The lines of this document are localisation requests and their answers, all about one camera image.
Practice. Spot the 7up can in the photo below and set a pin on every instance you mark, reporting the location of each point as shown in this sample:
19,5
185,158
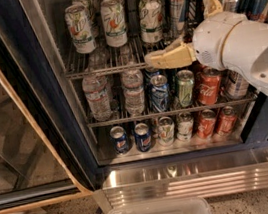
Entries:
80,29
185,126
150,20
114,24
165,130

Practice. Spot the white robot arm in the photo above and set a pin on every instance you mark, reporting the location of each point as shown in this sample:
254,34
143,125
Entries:
246,51

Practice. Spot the left pepsi can bottom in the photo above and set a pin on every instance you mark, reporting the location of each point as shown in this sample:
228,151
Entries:
119,140

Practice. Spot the left water bottle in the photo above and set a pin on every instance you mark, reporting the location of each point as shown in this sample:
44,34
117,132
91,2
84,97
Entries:
95,91

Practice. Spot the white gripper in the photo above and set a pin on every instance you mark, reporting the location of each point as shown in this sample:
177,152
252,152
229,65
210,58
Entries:
211,43

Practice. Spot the pepsi can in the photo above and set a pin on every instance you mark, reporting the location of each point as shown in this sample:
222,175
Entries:
142,137
119,140

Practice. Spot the middle wire shelf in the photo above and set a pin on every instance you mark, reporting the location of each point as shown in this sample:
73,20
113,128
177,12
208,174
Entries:
122,116

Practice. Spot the white can middle shelf right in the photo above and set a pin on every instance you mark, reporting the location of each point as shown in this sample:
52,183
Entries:
236,86

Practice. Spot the green can middle shelf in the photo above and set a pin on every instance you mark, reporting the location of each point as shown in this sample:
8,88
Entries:
185,85

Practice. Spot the blue pepsi can middle shelf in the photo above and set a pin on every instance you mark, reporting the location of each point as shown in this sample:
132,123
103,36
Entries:
159,93

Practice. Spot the top wire shelf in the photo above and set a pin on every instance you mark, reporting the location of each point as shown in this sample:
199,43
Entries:
110,60

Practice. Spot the water bottle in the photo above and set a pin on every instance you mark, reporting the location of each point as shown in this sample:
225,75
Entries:
95,91
133,88

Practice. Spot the right pepsi can bottom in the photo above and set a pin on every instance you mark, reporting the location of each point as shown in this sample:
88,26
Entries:
142,137

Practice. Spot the red coke can middle shelf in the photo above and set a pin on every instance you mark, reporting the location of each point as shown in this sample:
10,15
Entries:
209,86

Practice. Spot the front left 7up can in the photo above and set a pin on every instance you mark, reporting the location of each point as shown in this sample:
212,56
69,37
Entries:
80,29

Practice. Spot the right coke can bottom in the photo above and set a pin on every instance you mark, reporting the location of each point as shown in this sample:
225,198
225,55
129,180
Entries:
226,121

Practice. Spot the front middle 7up can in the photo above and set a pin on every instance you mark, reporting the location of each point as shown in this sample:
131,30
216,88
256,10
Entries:
114,24

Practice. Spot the right 7up can bottom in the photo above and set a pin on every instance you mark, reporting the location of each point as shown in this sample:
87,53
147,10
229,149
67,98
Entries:
185,126

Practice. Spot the left 7up can bottom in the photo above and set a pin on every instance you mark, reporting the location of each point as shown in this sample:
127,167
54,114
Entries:
165,130

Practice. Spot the left coke can bottom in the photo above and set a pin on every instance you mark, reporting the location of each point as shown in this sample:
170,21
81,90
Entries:
207,121

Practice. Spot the wire shelf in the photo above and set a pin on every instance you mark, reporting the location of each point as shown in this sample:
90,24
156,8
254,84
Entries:
122,116
110,60

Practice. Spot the right water bottle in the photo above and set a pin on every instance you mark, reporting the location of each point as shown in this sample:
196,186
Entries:
133,88

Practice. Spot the coke can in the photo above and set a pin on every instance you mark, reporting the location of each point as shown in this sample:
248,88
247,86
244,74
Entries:
226,121
207,121

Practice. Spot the front right 7up can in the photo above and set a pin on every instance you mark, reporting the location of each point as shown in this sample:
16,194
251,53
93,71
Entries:
150,20

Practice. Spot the glass fridge door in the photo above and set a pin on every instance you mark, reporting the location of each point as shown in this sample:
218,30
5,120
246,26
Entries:
36,169

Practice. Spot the blue redbull can far right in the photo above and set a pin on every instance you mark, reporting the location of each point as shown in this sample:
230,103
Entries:
258,10

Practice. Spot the silver blue redbull can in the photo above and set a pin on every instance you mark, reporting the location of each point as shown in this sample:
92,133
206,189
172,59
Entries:
179,13

